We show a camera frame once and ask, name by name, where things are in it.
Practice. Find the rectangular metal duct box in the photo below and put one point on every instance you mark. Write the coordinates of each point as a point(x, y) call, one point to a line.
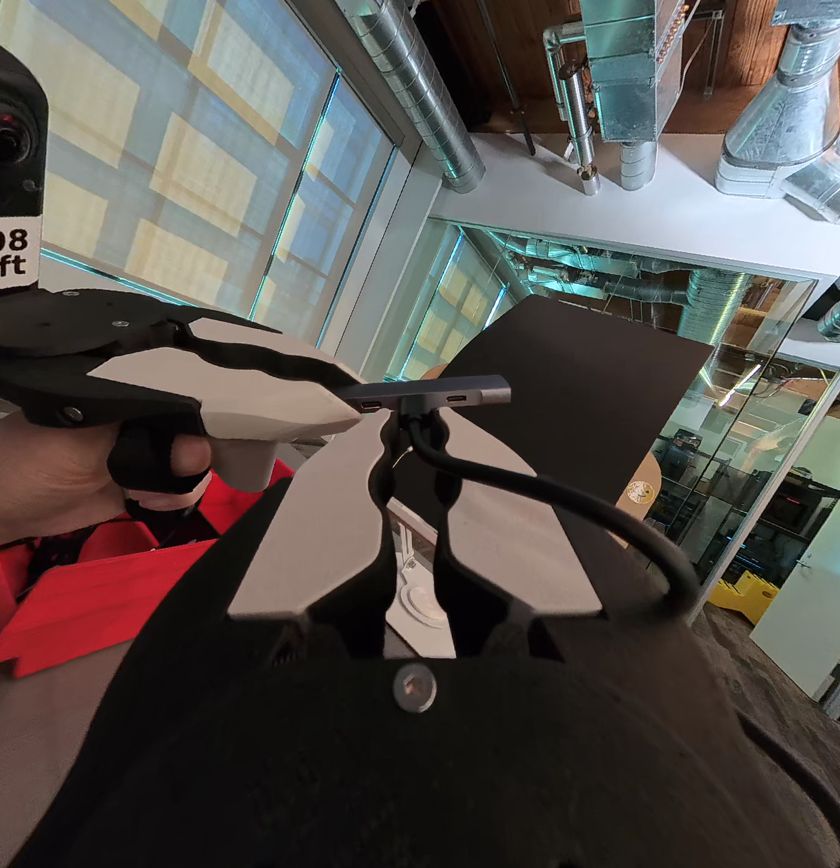
point(630, 68)

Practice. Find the silver pipe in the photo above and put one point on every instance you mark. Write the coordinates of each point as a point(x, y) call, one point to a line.
point(577, 102)

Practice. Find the silver spiral duct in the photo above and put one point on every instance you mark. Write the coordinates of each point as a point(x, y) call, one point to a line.
point(420, 88)

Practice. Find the wide silver duct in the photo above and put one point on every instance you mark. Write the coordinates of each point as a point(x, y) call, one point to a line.
point(786, 102)

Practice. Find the person's left hand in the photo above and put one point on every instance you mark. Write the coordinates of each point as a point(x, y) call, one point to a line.
point(47, 481)

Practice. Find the red plastic bin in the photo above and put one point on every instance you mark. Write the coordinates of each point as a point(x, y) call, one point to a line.
point(87, 597)

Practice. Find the yellow step stool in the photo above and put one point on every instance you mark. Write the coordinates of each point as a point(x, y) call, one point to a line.
point(745, 593)

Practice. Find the black shelf rack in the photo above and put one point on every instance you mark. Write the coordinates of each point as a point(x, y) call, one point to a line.
point(799, 515)

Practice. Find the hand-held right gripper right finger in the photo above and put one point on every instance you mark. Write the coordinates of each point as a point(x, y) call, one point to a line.
point(508, 563)

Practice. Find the white door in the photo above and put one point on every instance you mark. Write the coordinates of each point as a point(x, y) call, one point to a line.
point(806, 610)

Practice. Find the dark grey usb hub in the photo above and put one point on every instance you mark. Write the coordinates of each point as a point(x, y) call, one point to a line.
point(474, 390)

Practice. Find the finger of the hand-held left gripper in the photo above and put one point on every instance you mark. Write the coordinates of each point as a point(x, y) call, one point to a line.
point(257, 407)
point(257, 339)

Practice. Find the large window with blinds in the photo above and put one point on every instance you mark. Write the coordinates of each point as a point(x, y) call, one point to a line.
point(189, 135)

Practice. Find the black felt desk divider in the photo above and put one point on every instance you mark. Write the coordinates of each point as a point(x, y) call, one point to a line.
point(562, 407)

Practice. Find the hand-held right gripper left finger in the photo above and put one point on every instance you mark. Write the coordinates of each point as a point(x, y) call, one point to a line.
point(311, 542)

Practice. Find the narrow window with blinds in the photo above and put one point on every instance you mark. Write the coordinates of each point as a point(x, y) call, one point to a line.
point(453, 298)

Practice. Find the yellow smiley sticker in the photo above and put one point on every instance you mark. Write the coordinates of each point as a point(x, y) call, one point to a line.
point(640, 492)

